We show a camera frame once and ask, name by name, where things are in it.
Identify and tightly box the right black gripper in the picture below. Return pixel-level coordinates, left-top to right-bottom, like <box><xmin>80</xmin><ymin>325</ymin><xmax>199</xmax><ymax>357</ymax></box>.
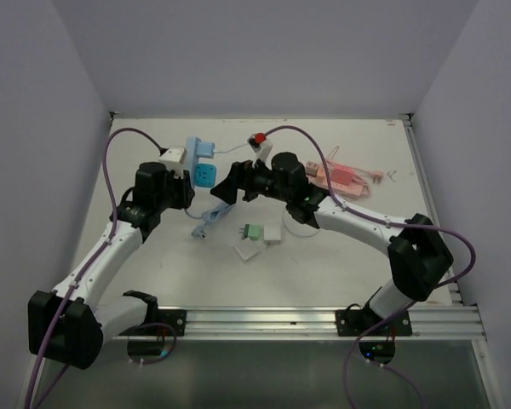
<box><xmin>211</xmin><ymin>155</ymin><xmax>292</xmax><ymax>205</ymax></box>

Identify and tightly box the blue round plug adapter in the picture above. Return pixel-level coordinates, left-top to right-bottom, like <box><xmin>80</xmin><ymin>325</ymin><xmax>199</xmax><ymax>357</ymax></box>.
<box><xmin>193</xmin><ymin>163</ymin><xmax>217</xmax><ymax>188</ymax></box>

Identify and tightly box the light blue charger plug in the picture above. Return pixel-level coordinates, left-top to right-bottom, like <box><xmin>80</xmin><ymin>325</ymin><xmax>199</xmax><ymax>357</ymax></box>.
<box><xmin>195</xmin><ymin>141</ymin><xmax>215</xmax><ymax>159</ymax></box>

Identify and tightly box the green charger plug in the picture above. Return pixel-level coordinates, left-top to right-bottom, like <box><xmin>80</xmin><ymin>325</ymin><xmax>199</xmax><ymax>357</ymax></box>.
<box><xmin>239</xmin><ymin>223</ymin><xmax>264</xmax><ymax>241</ymax></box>

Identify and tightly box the white cube charger plug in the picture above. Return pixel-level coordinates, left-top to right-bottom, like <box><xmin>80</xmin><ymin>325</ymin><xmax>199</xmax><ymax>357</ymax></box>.
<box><xmin>263</xmin><ymin>225</ymin><xmax>283</xmax><ymax>246</ymax></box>

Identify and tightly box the pink power strip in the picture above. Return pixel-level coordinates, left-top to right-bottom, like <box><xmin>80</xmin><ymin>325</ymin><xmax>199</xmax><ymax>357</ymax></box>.
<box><xmin>308</xmin><ymin>173</ymin><xmax>364</xmax><ymax>199</ymax></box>

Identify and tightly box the blue power strip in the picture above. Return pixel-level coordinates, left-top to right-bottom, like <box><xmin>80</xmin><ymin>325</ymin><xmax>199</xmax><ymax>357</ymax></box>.
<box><xmin>184</xmin><ymin>136</ymin><xmax>201</xmax><ymax>187</ymax></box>

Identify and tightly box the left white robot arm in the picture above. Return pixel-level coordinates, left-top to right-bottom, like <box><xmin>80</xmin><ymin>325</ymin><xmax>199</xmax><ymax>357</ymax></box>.
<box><xmin>28</xmin><ymin>162</ymin><xmax>195</xmax><ymax>369</ymax></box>

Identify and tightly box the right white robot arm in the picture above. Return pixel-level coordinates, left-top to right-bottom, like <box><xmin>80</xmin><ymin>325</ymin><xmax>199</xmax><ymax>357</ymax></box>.
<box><xmin>210</xmin><ymin>153</ymin><xmax>453</xmax><ymax>335</ymax></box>

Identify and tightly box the red pink charger plug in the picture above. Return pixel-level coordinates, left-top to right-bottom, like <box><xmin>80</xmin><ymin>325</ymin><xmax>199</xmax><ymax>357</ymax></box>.
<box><xmin>331</xmin><ymin>167</ymin><xmax>354</xmax><ymax>186</ymax></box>

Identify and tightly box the tan cube adapter on strip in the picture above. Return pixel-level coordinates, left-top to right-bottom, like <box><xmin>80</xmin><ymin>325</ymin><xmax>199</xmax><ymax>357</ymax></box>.
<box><xmin>305</xmin><ymin>161</ymin><xmax>319</xmax><ymax>177</ymax></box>

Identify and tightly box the blue coiled cord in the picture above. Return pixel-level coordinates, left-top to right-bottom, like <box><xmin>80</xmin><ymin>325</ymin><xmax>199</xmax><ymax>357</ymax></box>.
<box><xmin>184</xmin><ymin>199</ymin><xmax>235</xmax><ymax>241</ymax></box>

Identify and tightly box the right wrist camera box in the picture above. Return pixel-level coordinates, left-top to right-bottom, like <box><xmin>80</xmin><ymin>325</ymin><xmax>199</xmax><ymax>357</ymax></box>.
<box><xmin>247</xmin><ymin>132</ymin><xmax>273</xmax><ymax>168</ymax></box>

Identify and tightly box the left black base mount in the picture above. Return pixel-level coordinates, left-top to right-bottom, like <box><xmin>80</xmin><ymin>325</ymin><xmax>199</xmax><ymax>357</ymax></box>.
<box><xmin>120</xmin><ymin>308</ymin><xmax>187</xmax><ymax>337</ymax></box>

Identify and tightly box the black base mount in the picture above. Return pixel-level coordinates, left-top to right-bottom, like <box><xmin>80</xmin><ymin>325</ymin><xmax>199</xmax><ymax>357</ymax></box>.
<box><xmin>120</xmin><ymin>308</ymin><xmax>187</xmax><ymax>337</ymax></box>
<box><xmin>335</xmin><ymin>304</ymin><xmax>413</xmax><ymax>337</ymax></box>

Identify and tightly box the aluminium front rail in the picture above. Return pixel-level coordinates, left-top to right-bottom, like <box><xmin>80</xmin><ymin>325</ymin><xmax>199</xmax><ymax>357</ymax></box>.
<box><xmin>37</xmin><ymin>304</ymin><xmax>487</xmax><ymax>342</ymax></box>

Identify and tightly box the pink cord with plug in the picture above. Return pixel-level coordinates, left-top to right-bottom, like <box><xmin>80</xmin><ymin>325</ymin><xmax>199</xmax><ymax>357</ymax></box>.
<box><xmin>319</xmin><ymin>145</ymin><xmax>385</xmax><ymax>201</ymax></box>

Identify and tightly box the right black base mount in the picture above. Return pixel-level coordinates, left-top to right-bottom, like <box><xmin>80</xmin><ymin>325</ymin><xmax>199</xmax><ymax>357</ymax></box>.
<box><xmin>335</xmin><ymin>304</ymin><xmax>413</xmax><ymax>337</ymax></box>

